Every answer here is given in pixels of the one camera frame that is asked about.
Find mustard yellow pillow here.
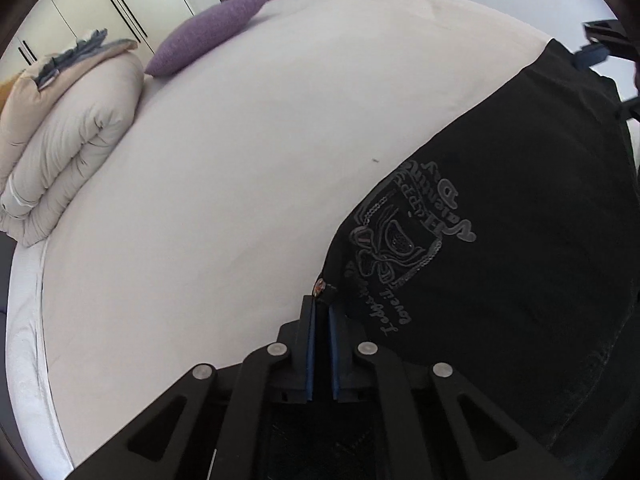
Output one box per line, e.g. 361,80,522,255
0,72,23,110

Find folded beige duvet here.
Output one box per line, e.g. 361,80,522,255
1,43,143,247

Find purple cushion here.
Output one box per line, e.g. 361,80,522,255
144,0,268,78

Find white wardrobe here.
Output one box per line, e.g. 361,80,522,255
1,0,220,80

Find folded blue grey cloth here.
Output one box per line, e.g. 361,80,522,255
34,28,134,90

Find black embroidered jeans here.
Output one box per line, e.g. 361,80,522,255
316,41,639,479

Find white bed mattress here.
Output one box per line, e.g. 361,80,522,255
6,0,557,479

